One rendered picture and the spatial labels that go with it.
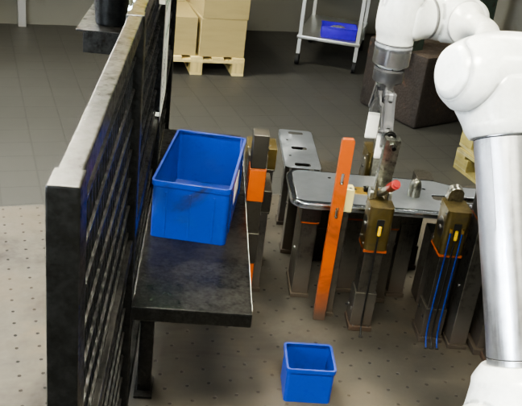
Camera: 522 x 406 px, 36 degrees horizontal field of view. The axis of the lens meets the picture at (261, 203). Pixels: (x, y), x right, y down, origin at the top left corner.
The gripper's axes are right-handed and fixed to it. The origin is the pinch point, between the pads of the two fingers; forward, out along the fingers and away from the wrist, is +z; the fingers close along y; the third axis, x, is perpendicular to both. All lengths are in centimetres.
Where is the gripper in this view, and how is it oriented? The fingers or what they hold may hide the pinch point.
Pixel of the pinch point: (374, 143)
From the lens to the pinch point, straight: 203.9
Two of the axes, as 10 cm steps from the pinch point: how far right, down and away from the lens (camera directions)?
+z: -1.1, 8.9, 4.3
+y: -0.5, -4.4, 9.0
